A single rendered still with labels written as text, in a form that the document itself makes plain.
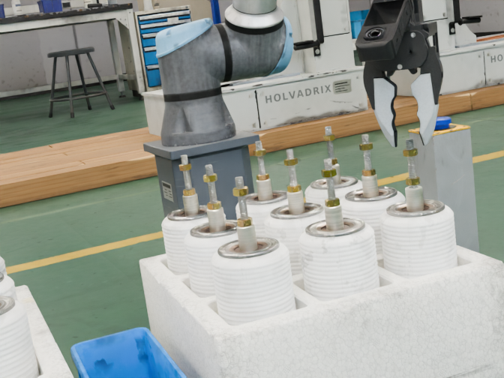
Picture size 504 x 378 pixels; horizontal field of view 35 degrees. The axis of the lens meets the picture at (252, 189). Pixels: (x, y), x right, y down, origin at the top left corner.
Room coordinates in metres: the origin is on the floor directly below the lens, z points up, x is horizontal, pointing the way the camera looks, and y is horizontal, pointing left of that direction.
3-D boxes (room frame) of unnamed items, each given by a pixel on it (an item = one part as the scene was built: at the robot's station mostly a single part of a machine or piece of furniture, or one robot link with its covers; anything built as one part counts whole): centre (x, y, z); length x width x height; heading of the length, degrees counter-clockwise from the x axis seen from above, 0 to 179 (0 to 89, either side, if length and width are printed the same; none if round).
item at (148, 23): (6.81, 0.61, 0.35); 0.59 x 0.47 x 0.69; 23
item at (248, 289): (0.94, 0.01, 0.16); 0.10 x 0.10 x 0.18
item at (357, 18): (6.73, -1.06, 0.36); 0.50 x 0.38 x 0.21; 21
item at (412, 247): (1.02, -0.21, 0.16); 0.10 x 0.10 x 0.18
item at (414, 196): (1.02, -0.21, 0.26); 0.02 x 0.02 x 0.03
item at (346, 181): (1.24, -0.13, 0.25); 0.08 x 0.08 x 0.01
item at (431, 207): (1.02, -0.21, 0.25); 0.08 x 0.08 x 0.01
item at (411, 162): (1.02, -0.21, 0.31); 0.01 x 0.01 x 0.08
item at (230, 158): (1.60, 0.09, 0.15); 0.19 x 0.19 x 0.30; 23
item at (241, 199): (0.94, 0.01, 0.30); 0.01 x 0.01 x 0.08
